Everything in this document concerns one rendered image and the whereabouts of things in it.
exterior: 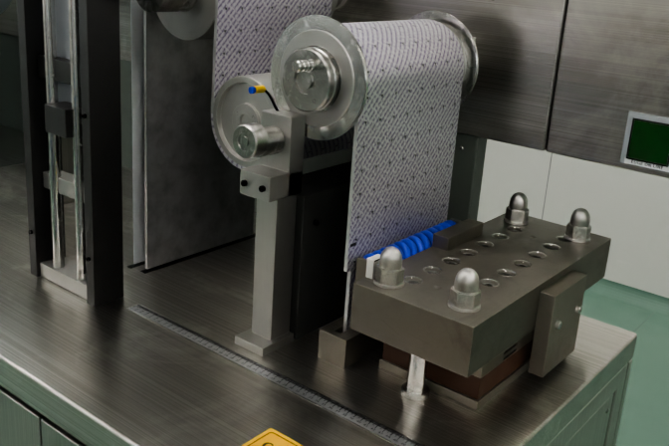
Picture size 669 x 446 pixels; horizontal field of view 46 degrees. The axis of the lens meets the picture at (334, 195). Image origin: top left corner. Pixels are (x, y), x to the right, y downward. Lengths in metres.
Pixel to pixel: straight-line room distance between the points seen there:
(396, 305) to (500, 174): 3.00
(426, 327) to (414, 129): 0.27
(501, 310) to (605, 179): 2.80
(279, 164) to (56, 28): 0.39
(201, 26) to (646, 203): 2.78
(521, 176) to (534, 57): 2.68
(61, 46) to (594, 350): 0.84
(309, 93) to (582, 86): 0.40
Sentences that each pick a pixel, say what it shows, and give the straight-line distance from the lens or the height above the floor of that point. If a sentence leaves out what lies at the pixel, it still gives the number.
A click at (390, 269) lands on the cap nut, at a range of 0.92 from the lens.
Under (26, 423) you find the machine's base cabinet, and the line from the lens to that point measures 1.13.
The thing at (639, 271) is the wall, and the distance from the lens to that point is 3.73.
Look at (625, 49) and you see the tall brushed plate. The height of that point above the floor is 1.30.
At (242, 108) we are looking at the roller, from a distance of 1.05.
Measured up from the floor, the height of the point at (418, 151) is 1.15.
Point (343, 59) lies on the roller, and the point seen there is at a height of 1.28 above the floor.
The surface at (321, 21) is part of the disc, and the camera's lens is 0.95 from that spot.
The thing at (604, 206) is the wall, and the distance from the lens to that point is 3.71.
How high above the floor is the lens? 1.40
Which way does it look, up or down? 17 degrees down
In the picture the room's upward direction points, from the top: 4 degrees clockwise
